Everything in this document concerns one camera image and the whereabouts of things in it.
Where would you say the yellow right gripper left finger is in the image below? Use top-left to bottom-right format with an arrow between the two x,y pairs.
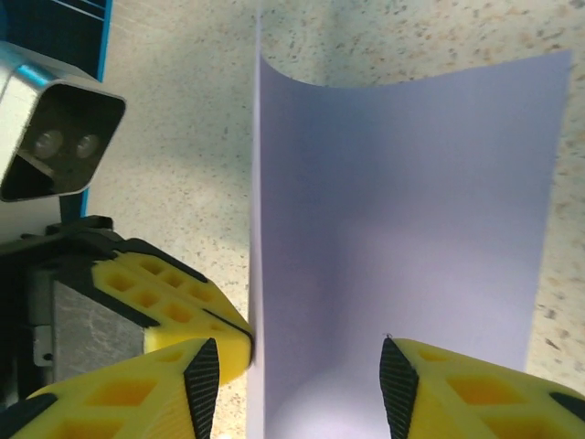
0,337 -> 221,439

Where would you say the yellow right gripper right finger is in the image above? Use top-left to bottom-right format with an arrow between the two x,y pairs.
379,336 -> 585,439

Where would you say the lavender paper sheet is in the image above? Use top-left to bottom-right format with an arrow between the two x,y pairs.
246,0 -> 574,439

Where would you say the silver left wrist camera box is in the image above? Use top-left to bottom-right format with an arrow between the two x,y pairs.
0,40 -> 127,203

